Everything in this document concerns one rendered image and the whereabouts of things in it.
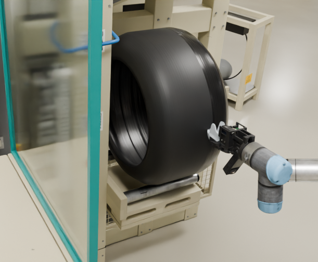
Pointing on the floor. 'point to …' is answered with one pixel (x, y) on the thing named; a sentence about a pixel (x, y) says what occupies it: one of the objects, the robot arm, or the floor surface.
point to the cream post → (107, 15)
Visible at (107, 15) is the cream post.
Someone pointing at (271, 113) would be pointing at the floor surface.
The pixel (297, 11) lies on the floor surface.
